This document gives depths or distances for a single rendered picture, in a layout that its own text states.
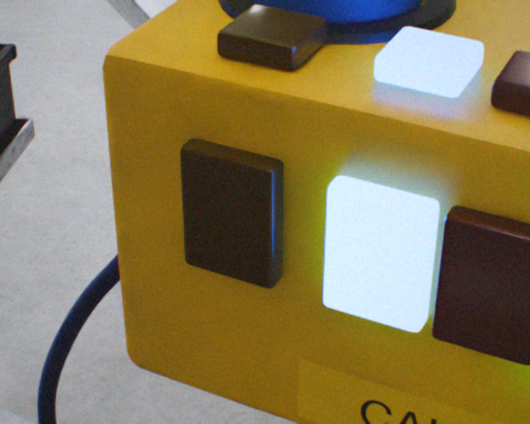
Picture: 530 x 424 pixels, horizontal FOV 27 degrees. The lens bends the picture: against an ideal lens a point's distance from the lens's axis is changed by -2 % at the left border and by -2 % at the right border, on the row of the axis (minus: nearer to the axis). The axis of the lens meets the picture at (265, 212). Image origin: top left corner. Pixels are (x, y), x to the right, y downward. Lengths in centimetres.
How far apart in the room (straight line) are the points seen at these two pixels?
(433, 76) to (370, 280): 4
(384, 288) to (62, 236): 188
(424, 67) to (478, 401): 7
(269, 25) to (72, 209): 195
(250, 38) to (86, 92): 237
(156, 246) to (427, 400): 7
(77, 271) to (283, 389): 174
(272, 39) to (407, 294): 6
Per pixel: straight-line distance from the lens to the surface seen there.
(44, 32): 294
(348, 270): 22
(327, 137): 21
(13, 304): 194
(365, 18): 24
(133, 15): 62
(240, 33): 22
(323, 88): 22
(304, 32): 23
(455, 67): 21
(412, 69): 21
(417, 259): 21
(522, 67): 22
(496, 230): 21
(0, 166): 70
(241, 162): 22
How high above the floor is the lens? 117
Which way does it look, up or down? 33 degrees down
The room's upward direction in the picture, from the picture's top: straight up
